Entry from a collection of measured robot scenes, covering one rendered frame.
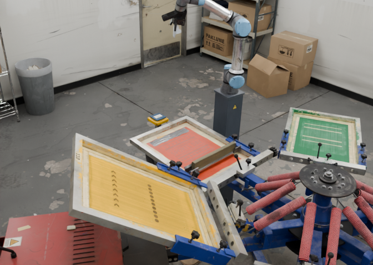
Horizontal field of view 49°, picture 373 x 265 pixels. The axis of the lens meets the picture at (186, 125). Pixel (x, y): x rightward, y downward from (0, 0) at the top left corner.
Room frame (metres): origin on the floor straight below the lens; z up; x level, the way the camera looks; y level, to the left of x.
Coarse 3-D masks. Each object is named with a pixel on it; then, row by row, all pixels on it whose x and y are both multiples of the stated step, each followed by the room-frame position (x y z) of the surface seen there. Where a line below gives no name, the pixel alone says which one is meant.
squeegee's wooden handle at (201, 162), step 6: (228, 144) 2.49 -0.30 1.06; (234, 144) 2.52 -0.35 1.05; (216, 150) 2.41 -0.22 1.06; (222, 150) 2.43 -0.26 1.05; (228, 150) 2.47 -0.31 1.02; (204, 156) 2.33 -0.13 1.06; (210, 156) 2.35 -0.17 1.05; (216, 156) 2.39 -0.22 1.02; (222, 156) 2.43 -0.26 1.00; (192, 162) 2.26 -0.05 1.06; (198, 162) 2.27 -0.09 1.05; (204, 162) 2.31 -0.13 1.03; (210, 162) 2.35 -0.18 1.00; (192, 168) 2.26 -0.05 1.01; (198, 168) 2.27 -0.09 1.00
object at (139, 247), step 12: (132, 240) 1.65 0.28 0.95; (144, 240) 1.65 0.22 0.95; (252, 240) 1.70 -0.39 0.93; (276, 240) 1.70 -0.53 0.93; (288, 240) 1.71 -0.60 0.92; (132, 252) 1.56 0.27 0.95; (144, 252) 1.57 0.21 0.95; (156, 252) 1.57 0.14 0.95; (168, 252) 1.59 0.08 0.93; (132, 264) 1.48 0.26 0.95; (144, 264) 1.48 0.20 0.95; (156, 264) 1.49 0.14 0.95; (168, 264) 1.49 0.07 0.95
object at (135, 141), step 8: (176, 120) 2.96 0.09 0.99; (184, 120) 2.98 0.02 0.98; (192, 120) 2.96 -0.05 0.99; (160, 128) 2.81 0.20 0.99; (168, 128) 2.86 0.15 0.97; (200, 128) 2.86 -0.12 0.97; (208, 128) 2.83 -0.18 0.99; (136, 136) 2.69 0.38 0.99; (144, 136) 2.70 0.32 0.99; (152, 136) 2.75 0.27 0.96; (216, 136) 2.73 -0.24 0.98; (136, 144) 2.59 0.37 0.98; (144, 152) 2.51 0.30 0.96; (152, 152) 2.47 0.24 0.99; (240, 152) 2.55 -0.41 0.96; (160, 160) 2.37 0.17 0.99; (232, 168) 2.30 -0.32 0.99; (216, 176) 2.20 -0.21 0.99
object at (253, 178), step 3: (249, 174) 2.16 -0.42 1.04; (252, 174) 2.16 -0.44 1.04; (240, 177) 2.17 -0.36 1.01; (246, 177) 2.14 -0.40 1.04; (249, 177) 2.13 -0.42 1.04; (252, 177) 2.13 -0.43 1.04; (255, 177) 2.13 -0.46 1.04; (258, 177) 2.14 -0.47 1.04; (243, 180) 2.15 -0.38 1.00; (249, 180) 2.12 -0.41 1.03; (252, 180) 2.11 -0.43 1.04; (255, 180) 2.11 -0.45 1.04; (258, 180) 2.11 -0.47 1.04; (261, 180) 2.11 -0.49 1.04; (249, 183) 2.12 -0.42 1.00; (252, 183) 2.10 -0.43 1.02; (255, 183) 2.08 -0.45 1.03; (258, 183) 2.07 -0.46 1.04; (252, 186) 2.10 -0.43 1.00
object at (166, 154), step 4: (148, 144) 2.63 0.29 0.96; (160, 144) 2.63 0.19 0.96; (156, 148) 2.58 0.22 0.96; (160, 148) 2.58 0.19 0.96; (160, 152) 2.53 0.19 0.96; (164, 152) 2.53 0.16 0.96; (168, 152) 2.53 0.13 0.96; (164, 156) 2.48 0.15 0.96; (168, 156) 2.48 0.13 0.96; (172, 156) 2.48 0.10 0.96; (200, 156) 2.49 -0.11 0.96; (176, 160) 2.43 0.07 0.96; (192, 160) 2.44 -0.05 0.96; (184, 164) 2.38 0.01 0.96; (188, 164) 2.38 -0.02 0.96; (212, 164) 2.39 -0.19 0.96; (208, 168) 2.34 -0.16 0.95; (212, 168) 2.34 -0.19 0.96; (216, 168) 2.34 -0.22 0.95; (220, 168) 2.34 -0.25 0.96; (200, 172) 2.29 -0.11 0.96; (204, 172) 2.29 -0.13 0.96; (208, 172) 2.29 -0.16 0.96; (212, 172) 2.29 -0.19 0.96; (216, 172) 2.30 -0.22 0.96; (200, 176) 2.25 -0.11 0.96; (204, 176) 2.25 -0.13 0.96; (208, 176) 2.25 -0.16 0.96
